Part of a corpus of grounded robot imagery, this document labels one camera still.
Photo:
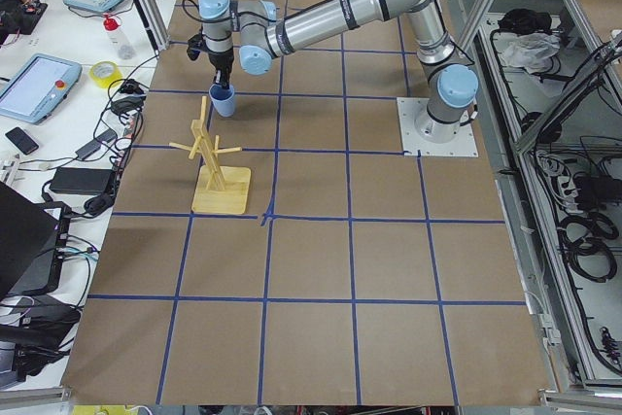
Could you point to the blue teach pendant near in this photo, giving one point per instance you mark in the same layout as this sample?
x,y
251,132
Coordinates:
x,y
38,87

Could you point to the black smartphone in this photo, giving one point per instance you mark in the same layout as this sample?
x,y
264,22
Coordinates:
x,y
22,141

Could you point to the wooden mug tree stand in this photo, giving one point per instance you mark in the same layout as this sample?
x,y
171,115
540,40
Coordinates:
x,y
219,189

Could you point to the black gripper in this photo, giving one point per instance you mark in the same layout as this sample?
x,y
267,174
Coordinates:
x,y
221,60

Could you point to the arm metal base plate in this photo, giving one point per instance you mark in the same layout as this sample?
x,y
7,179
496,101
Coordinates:
x,y
422,136

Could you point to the black power adapter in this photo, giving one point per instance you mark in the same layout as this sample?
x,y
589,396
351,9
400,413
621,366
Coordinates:
x,y
82,181

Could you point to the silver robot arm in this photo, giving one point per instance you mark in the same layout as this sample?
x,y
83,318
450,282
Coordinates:
x,y
252,34

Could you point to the white crumpled cloth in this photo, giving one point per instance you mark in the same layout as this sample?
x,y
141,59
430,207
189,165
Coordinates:
x,y
533,52

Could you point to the yellow tape roll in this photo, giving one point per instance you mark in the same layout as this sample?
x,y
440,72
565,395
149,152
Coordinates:
x,y
105,73

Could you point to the black laptop computer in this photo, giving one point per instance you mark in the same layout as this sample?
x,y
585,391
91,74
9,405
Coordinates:
x,y
32,235

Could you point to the red capped squeeze bottle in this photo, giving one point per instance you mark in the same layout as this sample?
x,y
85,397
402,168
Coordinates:
x,y
117,37

